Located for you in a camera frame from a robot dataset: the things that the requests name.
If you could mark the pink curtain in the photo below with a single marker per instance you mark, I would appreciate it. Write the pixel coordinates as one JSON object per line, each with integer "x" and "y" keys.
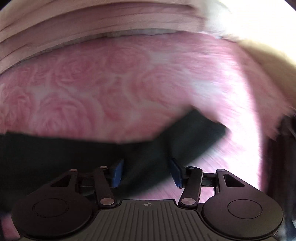
{"x": 69, "y": 27}

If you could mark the dark teal garment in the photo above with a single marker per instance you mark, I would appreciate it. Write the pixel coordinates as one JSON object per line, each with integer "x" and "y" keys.
{"x": 69, "y": 157}

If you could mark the pink floral blanket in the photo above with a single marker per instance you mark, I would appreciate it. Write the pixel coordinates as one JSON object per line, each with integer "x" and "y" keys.
{"x": 115, "y": 92}

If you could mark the person's black pants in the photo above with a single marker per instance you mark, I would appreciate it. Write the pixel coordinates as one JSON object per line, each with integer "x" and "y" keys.
{"x": 286, "y": 150}

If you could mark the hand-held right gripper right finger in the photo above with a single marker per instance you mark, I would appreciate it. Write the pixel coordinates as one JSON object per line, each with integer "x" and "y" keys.
{"x": 175, "y": 172}

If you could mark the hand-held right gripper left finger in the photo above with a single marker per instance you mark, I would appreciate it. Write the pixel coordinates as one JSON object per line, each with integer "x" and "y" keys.
{"x": 118, "y": 173}

